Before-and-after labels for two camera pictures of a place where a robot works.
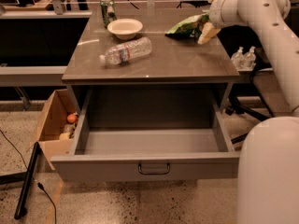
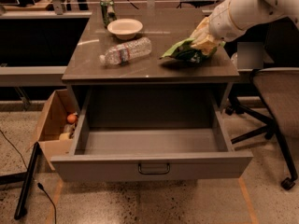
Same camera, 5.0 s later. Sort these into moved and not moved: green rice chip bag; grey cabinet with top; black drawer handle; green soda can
Moved: green rice chip bag
Not moved: green soda can; grey cabinet with top; black drawer handle
